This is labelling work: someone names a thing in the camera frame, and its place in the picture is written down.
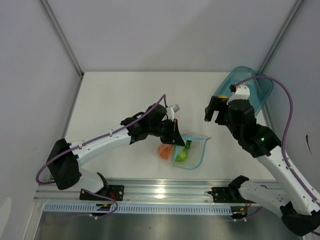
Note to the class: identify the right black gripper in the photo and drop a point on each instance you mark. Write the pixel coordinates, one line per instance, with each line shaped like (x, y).
(216, 104)

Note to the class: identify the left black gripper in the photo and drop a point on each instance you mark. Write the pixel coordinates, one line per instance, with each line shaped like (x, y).
(174, 136)

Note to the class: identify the dark green toy pepper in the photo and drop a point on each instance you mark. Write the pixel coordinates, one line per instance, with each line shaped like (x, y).
(187, 145)

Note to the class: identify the orange toy pumpkin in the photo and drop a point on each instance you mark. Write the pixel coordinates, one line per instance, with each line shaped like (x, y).
(164, 151)

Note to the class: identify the light green toy fruit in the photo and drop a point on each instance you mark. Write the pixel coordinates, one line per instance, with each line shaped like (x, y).
(182, 156)

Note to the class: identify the clear zip top bag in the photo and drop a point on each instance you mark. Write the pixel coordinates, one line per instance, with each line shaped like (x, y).
(188, 157)

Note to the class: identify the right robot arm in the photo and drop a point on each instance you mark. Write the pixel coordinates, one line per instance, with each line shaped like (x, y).
(297, 206)

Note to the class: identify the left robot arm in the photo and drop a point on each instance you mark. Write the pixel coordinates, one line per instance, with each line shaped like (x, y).
(66, 160)

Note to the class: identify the teal plastic bin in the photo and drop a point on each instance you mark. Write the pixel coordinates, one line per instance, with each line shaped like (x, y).
(260, 88)

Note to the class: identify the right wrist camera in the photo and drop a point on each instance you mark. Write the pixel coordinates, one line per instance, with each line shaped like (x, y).
(239, 92)

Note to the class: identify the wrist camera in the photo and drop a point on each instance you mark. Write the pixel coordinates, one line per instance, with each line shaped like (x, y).
(171, 111)
(239, 92)

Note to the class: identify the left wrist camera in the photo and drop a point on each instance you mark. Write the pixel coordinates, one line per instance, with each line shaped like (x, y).
(171, 111)

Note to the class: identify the aluminium mounting rail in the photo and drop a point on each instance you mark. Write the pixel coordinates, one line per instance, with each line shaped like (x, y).
(143, 191)

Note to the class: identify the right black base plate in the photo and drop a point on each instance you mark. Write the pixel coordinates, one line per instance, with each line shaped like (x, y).
(225, 195)

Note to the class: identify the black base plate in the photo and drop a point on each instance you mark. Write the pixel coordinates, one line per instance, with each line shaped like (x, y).
(225, 195)
(115, 192)

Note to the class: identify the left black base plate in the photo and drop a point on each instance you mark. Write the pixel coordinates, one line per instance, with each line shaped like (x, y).
(115, 192)

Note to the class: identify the right frame post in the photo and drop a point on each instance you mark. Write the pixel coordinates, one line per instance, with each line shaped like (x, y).
(283, 31)

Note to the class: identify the frame post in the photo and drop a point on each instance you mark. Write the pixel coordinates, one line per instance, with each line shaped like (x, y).
(283, 31)
(56, 27)

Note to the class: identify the slotted cable duct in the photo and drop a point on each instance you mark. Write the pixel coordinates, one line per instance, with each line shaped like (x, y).
(130, 208)

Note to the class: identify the left frame post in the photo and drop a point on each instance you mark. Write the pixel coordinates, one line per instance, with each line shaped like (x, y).
(56, 27)

